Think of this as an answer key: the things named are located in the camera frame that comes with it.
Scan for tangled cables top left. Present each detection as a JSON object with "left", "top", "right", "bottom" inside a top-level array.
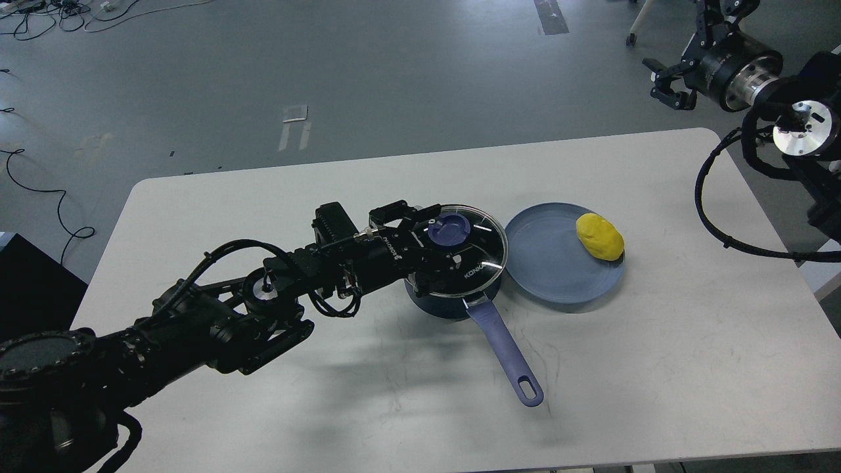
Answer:
[{"left": 0, "top": 0, "right": 211, "bottom": 41}]

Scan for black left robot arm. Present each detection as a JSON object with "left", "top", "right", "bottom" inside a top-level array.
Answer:
[{"left": 2, "top": 200, "right": 483, "bottom": 472}]

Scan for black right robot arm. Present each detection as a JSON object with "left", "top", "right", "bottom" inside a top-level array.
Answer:
[{"left": 643, "top": 1, "right": 840, "bottom": 263}]

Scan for black floor cable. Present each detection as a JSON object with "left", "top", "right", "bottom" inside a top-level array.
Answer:
[{"left": 0, "top": 148, "right": 96, "bottom": 263}]

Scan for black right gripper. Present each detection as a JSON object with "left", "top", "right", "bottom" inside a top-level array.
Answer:
[{"left": 642, "top": 1, "right": 783, "bottom": 112}]

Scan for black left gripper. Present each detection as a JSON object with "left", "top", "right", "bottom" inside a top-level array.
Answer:
[{"left": 342, "top": 200, "right": 490, "bottom": 293}]

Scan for blue plate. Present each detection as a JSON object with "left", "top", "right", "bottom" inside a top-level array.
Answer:
[{"left": 505, "top": 202, "right": 625, "bottom": 305}]

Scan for dark blue saucepan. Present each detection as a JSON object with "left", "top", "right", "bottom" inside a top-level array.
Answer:
[{"left": 402, "top": 263, "right": 545, "bottom": 408}]

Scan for white chair legs with casters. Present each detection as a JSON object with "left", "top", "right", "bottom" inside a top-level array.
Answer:
[{"left": 625, "top": 1, "right": 655, "bottom": 48}]

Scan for black box at left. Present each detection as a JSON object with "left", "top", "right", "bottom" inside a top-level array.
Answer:
[{"left": 1, "top": 233, "right": 88, "bottom": 342}]

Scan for yellow potato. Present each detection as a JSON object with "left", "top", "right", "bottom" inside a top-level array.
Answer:
[{"left": 576, "top": 213, "right": 625, "bottom": 261}]

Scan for glass pot lid blue knob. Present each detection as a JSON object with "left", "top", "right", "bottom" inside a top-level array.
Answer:
[{"left": 411, "top": 204, "right": 509, "bottom": 298}]

